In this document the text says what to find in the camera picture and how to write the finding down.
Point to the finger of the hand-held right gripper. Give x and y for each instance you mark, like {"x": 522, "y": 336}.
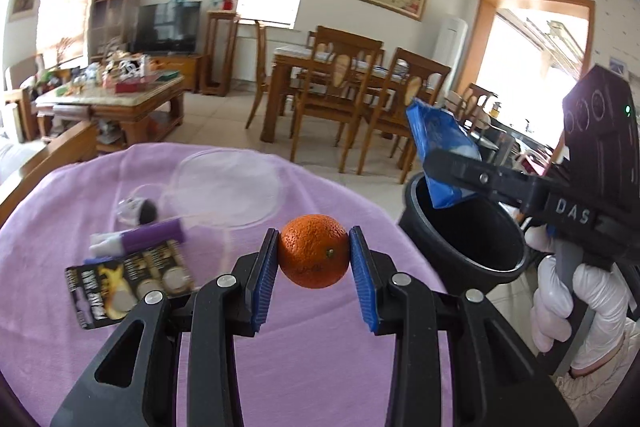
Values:
{"x": 465, "y": 172}

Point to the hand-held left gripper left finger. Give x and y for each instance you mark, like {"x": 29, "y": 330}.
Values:
{"x": 265, "y": 277}

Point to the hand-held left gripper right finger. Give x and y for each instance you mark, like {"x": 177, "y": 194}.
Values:
{"x": 362, "y": 282}

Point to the blue snack packet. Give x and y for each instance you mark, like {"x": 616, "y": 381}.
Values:
{"x": 440, "y": 142}

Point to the orange tangerine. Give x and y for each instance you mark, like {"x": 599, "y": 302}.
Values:
{"x": 312, "y": 252}

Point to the black trash bin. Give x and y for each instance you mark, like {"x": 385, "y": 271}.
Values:
{"x": 480, "y": 232}

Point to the person's right forearm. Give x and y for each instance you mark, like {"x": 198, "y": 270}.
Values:
{"x": 600, "y": 387}

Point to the person's right hand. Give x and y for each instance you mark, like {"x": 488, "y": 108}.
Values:
{"x": 600, "y": 302}

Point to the wooden dining chair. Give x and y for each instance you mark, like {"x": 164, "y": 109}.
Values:
{"x": 325, "y": 92}
{"x": 395, "y": 107}
{"x": 475, "y": 102}
{"x": 257, "y": 72}

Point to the purple tablecloth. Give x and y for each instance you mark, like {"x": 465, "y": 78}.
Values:
{"x": 310, "y": 357}

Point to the clear plastic lid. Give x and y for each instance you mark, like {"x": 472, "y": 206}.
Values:
{"x": 225, "y": 187}

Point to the purple tube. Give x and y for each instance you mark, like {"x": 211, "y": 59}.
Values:
{"x": 150, "y": 234}

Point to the white standing air conditioner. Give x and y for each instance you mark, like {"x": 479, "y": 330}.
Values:
{"x": 450, "y": 39}

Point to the wooden door arch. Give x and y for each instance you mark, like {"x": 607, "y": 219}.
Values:
{"x": 472, "y": 37}

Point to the small white and black object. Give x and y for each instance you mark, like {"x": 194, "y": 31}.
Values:
{"x": 137, "y": 211}

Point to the black battery blister card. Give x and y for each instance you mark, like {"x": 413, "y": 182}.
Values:
{"x": 100, "y": 287}

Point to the wooden dining table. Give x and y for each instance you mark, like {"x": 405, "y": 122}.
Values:
{"x": 290, "y": 62}

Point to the wooden coffee table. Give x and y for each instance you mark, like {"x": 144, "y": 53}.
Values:
{"x": 125, "y": 107}

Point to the wooden television cabinet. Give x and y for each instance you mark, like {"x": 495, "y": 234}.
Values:
{"x": 182, "y": 69}

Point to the tall wooden stand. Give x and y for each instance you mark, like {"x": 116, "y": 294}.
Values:
{"x": 222, "y": 52}

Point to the wooden sofa armrest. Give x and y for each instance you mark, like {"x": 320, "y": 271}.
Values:
{"x": 55, "y": 157}

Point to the clutter of small toys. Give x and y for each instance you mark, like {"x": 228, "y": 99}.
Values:
{"x": 120, "y": 72}

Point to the flat screen television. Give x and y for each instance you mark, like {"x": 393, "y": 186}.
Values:
{"x": 165, "y": 27}

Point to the wooden bookshelf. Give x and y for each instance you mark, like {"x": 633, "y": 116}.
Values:
{"x": 117, "y": 7}

